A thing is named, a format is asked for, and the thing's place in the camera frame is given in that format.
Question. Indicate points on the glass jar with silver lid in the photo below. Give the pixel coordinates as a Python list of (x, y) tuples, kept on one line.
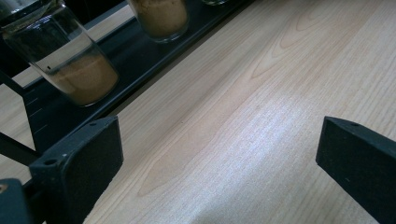
[(77, 74)]

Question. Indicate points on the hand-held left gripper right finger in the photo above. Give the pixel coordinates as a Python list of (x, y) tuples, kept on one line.
[(358, 165)]

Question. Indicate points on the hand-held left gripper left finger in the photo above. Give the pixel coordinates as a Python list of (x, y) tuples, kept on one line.
[(81, 165)]

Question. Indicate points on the glass jar with white lid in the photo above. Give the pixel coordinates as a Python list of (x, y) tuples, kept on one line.
[(162, 18)]

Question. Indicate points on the black two-tier metal rack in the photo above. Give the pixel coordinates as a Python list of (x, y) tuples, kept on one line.
[(134, 59)]

